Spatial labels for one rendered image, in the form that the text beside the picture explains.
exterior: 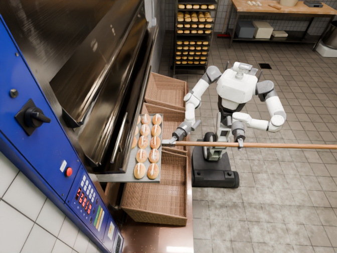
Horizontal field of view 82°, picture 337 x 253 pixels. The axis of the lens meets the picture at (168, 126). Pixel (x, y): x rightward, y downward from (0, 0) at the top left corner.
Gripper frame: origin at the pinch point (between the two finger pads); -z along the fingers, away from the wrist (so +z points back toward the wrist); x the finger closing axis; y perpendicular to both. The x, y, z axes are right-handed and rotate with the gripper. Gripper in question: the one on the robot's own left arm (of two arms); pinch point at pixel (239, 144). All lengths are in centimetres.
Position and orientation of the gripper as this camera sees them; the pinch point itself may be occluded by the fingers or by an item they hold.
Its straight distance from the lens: 137.2
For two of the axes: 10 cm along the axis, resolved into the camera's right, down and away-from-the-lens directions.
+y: -9.9, -1.2, 0.8
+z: 1.4, -7.2, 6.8
